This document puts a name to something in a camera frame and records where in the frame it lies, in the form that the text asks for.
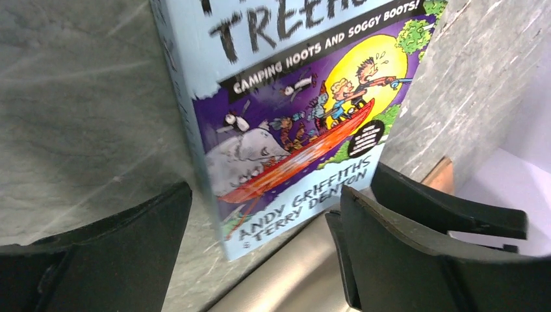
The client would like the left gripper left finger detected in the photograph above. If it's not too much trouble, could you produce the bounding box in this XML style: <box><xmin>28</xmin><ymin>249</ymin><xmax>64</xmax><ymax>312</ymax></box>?
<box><xmin>1</xmin><ymin>182</ymin><xmax>192</xmax><ymax>311</ymax></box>

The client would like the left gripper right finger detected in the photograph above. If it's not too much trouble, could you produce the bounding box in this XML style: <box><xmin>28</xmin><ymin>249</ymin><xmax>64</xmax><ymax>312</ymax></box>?
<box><xmin>326</xmin><ymin>187</ymin><xmax>550</xmax><ymax>311</ymax></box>

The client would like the beige canvas backpack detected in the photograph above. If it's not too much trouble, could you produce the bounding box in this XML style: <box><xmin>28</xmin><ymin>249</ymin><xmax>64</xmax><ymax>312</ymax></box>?
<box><xmin>209</xmin><ymin>216</ymin><xmax>352</xmax><ymax>312</ymax></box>

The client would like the wooden board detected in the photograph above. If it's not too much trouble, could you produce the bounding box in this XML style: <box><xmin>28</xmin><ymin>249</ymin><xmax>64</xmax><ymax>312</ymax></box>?
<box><xmin>421</xmin><ymin>156</ymin><xmax>455</xmax><ymax>195</ymax></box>

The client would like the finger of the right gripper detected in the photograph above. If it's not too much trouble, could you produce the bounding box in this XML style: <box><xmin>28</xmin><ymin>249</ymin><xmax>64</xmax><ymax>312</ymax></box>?
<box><xmin>371</xmin><ymin>163</ymin><xmax>528</xmax><ymax>240</ymax></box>

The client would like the light blue book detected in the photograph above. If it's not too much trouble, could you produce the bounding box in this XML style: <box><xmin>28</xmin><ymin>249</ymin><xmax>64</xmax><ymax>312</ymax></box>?
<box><xmin>150</xmin><ymin>0</ymin><xmax>447</xmax><ymax>261</ymax></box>

